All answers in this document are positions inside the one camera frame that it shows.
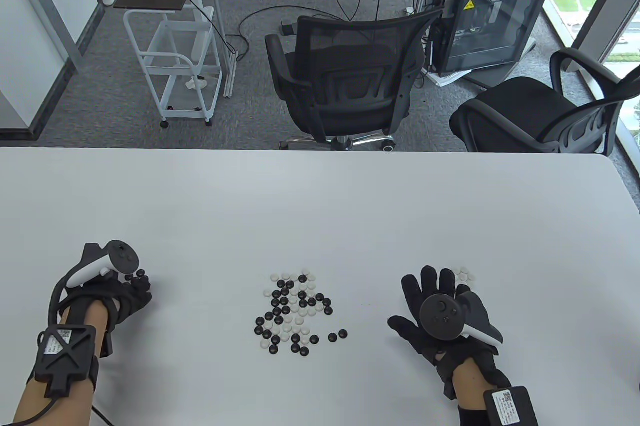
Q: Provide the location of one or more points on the black mesh office chair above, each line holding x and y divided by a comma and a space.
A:
350, 36

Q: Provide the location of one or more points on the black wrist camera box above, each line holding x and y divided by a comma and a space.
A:
512, 408
65, 356

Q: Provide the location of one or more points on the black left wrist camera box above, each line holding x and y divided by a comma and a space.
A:
65, 356

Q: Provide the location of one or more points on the white crumpled tissue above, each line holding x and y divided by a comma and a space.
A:
196, 83

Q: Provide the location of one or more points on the black white right hand controller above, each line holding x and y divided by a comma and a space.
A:
442, 318

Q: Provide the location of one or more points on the person's right hand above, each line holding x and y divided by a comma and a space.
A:
420, 303

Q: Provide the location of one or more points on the white papers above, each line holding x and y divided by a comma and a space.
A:
445, 79

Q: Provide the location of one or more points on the black white hand controller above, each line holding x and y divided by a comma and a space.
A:
442, 318
122, 256

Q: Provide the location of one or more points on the black glass computer tower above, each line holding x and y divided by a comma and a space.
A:
490, 21

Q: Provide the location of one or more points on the black power adapter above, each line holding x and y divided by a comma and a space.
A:
287, 28

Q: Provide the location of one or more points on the person's left forearm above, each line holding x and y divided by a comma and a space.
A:
87, 318

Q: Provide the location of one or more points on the black office chair curved armrests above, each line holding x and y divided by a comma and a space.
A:
515, 101

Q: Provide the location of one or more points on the black white left hand controller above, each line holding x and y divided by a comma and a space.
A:
122, 256

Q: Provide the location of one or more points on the white rolling cart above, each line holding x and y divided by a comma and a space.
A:
187, 39

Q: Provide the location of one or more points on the person's left hand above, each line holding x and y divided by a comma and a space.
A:
127, 298

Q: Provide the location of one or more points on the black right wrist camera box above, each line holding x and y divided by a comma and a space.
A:
512, 408

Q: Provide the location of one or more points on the group of white Go stones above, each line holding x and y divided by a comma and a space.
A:
465, 276

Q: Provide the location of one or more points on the group of black Go stones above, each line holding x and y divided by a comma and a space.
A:
140, 273

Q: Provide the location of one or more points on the pile of mixed Go stones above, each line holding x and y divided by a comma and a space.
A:
290, 306

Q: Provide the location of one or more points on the aluminium profile rods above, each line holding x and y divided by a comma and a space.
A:
217, 6

